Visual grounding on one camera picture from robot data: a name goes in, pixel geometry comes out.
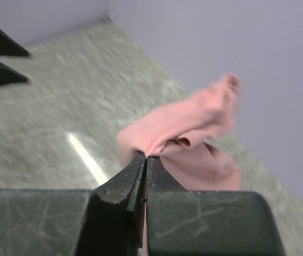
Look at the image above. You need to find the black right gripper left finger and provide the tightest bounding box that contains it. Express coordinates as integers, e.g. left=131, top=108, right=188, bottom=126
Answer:
left=75, top=154, right=145, bottom=255

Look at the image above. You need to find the pink t shirt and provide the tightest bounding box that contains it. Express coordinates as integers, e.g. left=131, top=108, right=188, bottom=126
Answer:
left=117, top=73, right=241, bottom=191

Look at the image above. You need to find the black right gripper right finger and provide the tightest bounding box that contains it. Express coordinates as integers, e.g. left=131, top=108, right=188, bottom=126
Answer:
left=146, top=157, right=285, bottom=256

